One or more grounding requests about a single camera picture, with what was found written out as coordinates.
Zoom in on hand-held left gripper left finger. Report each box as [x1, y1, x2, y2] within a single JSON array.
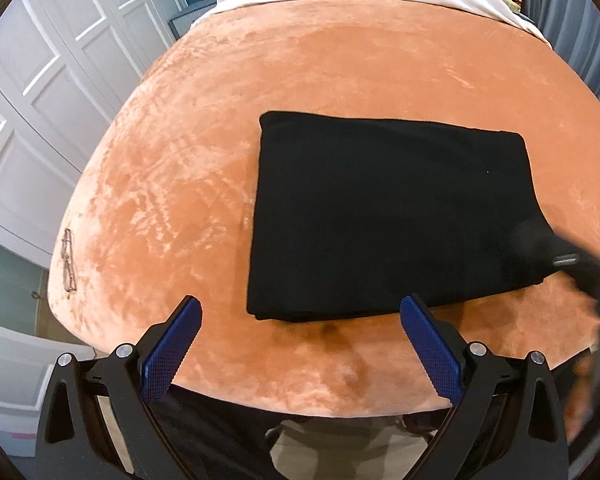
[[34, 295, 203, 480]]

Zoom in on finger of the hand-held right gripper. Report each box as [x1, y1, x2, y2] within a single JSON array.
[[510, 216, 581, 281]]

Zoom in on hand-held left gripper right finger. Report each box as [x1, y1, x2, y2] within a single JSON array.
[[390, 293, 568, 480]]

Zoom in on black pants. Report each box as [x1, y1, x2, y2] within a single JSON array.
[[245, 111, 563, 323]]

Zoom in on person's right hand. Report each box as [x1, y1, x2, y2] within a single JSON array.
[[562, 355, 600, 443]]

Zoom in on thin-framed eyeglasses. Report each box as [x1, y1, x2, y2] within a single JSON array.
[[61, 228, 78, 293]]

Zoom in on white cabinet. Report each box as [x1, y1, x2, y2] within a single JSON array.
[[0, 320, 98, 411]]

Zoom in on orange plush blanket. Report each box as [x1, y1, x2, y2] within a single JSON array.
[[46, 0, 600, 418]]

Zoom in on translucent storage box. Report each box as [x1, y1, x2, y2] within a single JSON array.
[[0, 400, 48, 458]]

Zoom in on grey pleated curtain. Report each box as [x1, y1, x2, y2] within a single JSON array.
[[522, 0, 600, 126]]

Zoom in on white panelled wardrobe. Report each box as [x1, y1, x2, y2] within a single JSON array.
[[0, 0, 181, 271]]

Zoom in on blue nightstand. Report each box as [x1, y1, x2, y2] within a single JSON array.
[[170, 0, 221, 38]]

